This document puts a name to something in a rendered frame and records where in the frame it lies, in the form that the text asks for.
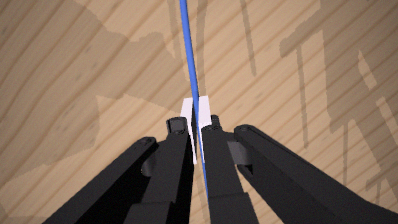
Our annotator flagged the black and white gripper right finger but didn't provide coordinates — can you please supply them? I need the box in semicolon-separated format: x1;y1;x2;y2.
198;96;398;224

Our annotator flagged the blue cable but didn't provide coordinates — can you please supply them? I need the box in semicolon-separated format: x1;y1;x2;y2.
179;0;208;201

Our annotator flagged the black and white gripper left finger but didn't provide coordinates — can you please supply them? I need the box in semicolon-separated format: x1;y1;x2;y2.
42;97;197;224

